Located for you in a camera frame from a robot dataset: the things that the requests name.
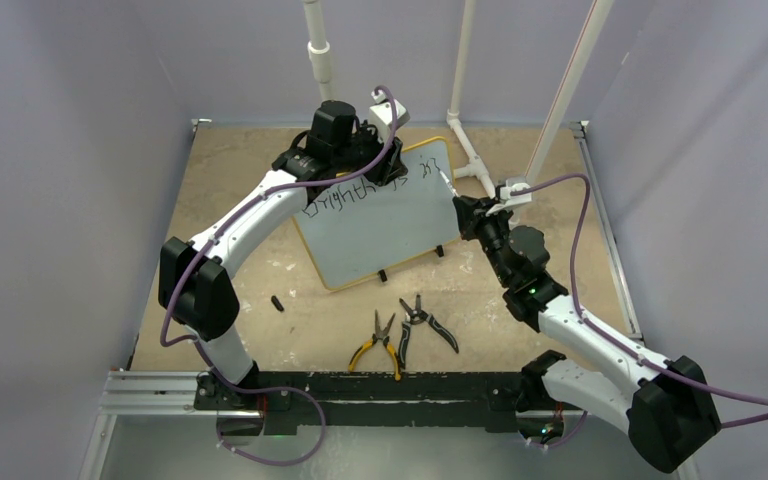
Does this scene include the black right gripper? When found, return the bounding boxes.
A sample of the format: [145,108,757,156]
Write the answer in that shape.
[455,195,516,286]

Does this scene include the yellow framed whiteboard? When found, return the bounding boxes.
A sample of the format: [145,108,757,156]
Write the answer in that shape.
[294,137,459,291]

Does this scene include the black marker cap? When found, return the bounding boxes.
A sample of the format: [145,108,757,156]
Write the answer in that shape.
[270,295,285,312]

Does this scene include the white whiteboard marker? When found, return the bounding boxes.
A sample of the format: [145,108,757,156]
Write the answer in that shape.
[439,170,459,198]

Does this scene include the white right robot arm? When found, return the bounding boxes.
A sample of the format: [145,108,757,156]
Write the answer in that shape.
[452,196,723,473]

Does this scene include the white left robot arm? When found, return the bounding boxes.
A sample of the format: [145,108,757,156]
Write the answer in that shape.
[158,89,410,409]

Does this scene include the black whiteboard stand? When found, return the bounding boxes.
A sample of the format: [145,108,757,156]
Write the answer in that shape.
[374,245,446,284]

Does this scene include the black base bar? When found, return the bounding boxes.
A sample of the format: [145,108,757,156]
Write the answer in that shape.
[194,371,557,435]

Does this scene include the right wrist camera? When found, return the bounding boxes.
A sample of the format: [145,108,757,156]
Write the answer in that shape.
[487,176,532,216]

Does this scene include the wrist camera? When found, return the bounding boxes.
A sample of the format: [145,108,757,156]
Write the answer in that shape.
[367,90,410,143]
[487,176,532,216]

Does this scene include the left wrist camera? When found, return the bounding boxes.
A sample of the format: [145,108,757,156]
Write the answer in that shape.
[367,90,410,143]

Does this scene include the black grey wire stripper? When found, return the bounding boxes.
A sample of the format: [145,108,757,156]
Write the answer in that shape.
[396,294,460,370]

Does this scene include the white PVC pipe frame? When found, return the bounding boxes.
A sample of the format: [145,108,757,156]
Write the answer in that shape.
[295,1,622,189]

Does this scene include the yellow handled needle-nose pliers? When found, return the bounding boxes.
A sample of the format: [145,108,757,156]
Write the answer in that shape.
[348,309,404,384]

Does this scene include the aluminium table edge rail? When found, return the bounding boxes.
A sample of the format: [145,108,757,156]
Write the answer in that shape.
[569,120,700,480]

